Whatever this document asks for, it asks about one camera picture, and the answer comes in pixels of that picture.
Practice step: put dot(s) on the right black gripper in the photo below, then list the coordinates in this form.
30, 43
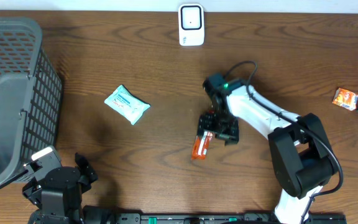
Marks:
230, 135

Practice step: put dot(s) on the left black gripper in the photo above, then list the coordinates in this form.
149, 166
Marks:
91, 175

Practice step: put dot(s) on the red chocolate bar wrapper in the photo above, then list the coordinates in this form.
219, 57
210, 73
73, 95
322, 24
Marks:
201, 145

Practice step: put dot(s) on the teal wet wipes pack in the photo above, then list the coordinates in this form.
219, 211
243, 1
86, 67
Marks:
127, 105

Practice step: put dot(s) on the orange snack packet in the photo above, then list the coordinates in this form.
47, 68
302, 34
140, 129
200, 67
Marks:
346, 99

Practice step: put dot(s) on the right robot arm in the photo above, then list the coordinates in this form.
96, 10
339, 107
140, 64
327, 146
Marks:
302, 157

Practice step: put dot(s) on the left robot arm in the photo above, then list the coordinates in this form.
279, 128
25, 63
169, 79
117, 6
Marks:
59, 211

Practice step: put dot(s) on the white barcode scanner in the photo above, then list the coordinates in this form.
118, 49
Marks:
191, 29

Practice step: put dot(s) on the grey plastic basket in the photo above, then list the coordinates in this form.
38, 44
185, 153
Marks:
30, 95

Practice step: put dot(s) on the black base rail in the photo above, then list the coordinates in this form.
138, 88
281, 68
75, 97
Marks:
138, 218

